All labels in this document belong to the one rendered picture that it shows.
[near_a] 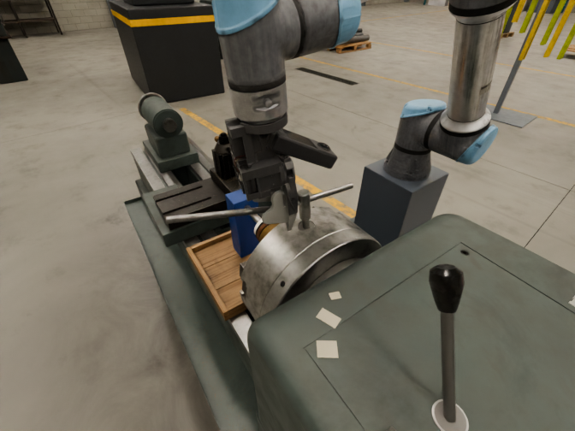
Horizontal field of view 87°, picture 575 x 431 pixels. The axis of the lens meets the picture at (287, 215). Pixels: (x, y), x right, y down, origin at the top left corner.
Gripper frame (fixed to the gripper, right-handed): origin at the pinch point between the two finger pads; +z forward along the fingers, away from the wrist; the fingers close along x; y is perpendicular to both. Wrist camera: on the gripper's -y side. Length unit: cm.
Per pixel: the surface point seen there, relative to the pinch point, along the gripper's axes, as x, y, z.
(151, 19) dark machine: -482, 18, 24
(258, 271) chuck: 2.6, 7.8, 9.6
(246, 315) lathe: -8.2, 13.0, 40.2
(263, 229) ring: -16.0, 2.2, 17.2
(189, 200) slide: -56, 20, 30
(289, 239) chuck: 1.3, 0.5, 4.9
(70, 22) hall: -1398, 293, 107
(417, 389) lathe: 32.6, -3.3, 1.7
